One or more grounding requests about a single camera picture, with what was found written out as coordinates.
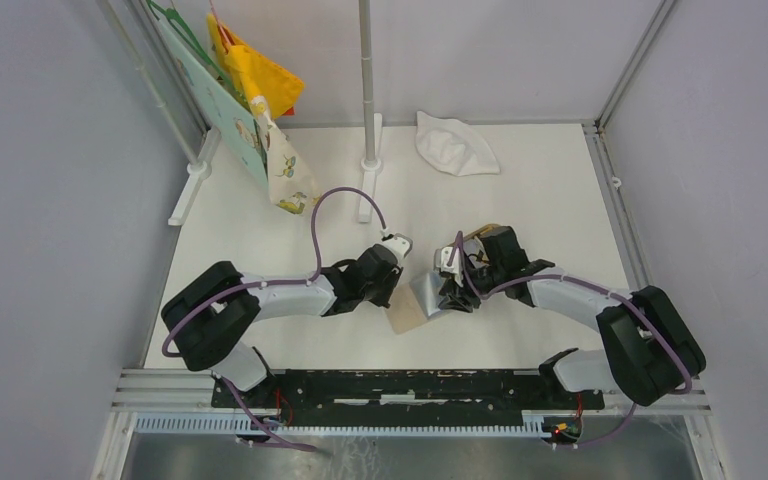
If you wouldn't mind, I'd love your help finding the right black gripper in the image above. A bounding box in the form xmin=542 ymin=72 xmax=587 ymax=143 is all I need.
xmin=438 ymin=262 xmax=504 ymax=315

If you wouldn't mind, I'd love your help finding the beige card holder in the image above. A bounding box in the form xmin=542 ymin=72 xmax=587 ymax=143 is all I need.
xmin=385 ymin=271 xmax=446 ymax=335

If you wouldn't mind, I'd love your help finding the beige oval tray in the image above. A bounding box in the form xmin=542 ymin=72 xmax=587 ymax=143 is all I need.
xmin=463 ymin=223 xmax=500 ymax=240

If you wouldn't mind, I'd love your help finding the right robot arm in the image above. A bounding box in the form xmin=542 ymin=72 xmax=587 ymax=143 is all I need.
xmin=432 ymin=224 xmax=707 ymax=408

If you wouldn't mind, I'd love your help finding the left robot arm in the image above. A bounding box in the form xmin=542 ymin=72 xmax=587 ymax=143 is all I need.
xmin=161 ymin=235 xmax=411 ymax=408

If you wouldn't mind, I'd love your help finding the white pole base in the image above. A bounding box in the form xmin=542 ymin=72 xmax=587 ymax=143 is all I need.
xmin=357 ymin=113 xmax=383 ymax=223

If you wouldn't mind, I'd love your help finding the white printed hanging cloth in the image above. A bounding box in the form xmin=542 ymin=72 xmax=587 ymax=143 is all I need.
xmin=253 ymin=95 xmax=322 ymax=215

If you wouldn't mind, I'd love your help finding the white crumpled cloth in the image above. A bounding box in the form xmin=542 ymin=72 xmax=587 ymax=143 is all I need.
xmin=415 ymin=111 xmax=501 ymax=177

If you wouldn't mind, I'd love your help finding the white left rack foot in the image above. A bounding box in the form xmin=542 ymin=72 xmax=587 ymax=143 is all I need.
xmin=167 ymin=127 xmax=221 ymax=227

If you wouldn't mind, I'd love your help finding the teal printed hanging cloth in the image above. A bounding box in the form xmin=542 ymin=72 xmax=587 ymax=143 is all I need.
xmin=147 ymin=1 xmax=268 ymax=187

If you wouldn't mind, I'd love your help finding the yellow hanging cloth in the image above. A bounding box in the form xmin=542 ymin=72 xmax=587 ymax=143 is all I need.
xmin=206 ymin=12 xmax=305 ymax=120

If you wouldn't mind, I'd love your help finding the grey vertical pole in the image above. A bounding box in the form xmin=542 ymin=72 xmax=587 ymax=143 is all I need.
xmin=358 ymin=0 xmax=378 ymax=171

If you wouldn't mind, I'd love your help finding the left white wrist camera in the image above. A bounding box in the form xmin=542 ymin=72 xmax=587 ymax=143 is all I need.
xmin=380 ymin=233 xmax=413 ymax=263

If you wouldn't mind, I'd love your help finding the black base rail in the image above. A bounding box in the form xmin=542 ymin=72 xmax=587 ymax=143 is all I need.
xmin=241 ymin=369 xmax=605 ymax=427

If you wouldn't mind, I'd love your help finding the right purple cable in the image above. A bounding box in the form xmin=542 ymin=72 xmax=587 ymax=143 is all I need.
xmin=452 ymin=230 xmax=695 ymax=449

